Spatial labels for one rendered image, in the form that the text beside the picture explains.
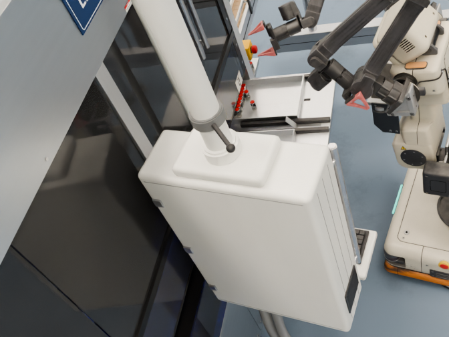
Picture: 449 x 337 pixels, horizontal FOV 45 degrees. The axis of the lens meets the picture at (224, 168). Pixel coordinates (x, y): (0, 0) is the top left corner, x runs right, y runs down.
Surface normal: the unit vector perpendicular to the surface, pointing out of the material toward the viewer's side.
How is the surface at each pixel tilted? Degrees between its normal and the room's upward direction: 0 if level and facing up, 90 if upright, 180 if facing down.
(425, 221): 0
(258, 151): 0
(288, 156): 0
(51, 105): 90
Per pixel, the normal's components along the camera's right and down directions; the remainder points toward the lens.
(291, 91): -0.29, -0.63
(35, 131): 0.94, -0.03
